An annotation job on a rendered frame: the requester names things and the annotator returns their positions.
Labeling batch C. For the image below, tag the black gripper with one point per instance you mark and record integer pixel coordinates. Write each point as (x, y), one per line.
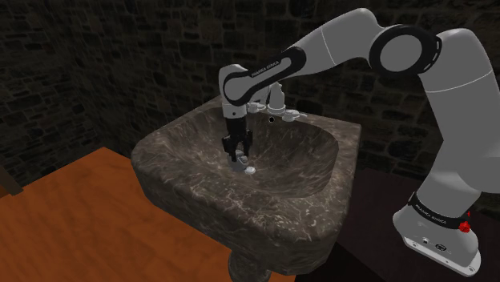
(236, 127)

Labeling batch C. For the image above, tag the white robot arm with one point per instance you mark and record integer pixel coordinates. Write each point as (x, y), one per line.
(461, 117)

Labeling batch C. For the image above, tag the small white grey object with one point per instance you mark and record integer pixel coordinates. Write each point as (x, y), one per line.
(243, 167)

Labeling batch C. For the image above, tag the dark robot stand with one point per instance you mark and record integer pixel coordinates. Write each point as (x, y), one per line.
(371, 234)

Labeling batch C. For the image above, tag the dark marble pedestal sink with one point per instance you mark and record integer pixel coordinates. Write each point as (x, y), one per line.
(297, 183)

